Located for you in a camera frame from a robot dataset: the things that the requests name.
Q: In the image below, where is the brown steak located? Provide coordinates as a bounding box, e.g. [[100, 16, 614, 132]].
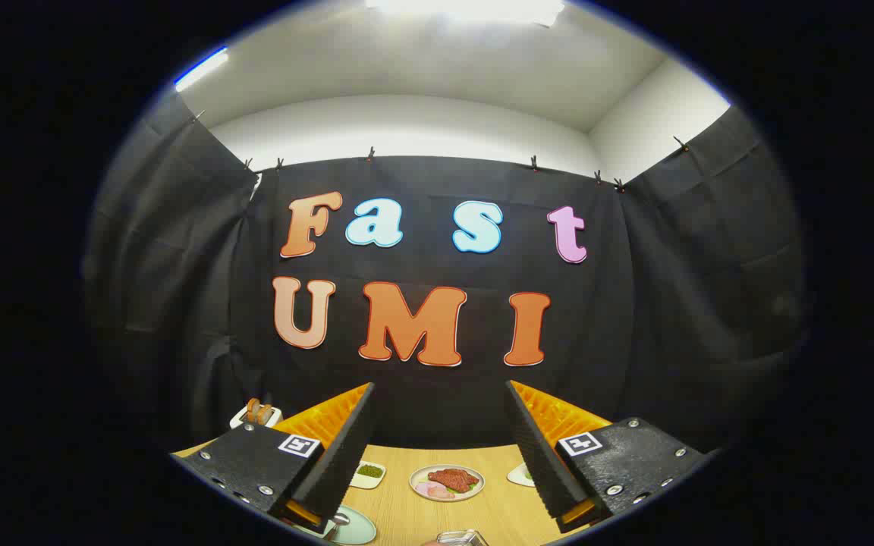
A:
[[428, 468, 480, 492]]

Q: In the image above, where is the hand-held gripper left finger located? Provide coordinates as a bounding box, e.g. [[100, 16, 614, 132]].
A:
[[171, 383, 376, 534]]

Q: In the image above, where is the cream toaster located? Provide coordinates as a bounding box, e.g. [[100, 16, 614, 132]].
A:
[[229, 406, 284, 431]]

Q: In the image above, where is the white divided dish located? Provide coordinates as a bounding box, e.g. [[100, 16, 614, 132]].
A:
[[351, 460, 387, 490]]

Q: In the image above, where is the round white dinner plate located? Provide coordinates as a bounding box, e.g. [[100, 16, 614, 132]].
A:
[[409, 464, 486, 503]]

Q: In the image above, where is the ceiling light panel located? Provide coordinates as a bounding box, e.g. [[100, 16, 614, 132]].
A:
[[365, 0, 565, 28]]

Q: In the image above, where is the ceiling tube light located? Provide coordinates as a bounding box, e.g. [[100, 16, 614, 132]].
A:
[[174, 47, 230, 93]]

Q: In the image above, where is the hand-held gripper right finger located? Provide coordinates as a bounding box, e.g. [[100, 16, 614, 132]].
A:
[[505, 380, 718, 534]]

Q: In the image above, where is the row of black cloth clips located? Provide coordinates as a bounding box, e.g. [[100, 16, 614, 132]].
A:
[[193, 110, 690, 194]]

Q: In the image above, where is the light blue plate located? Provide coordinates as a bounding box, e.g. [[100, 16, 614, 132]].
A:
[[314, 504, 378, 546]]

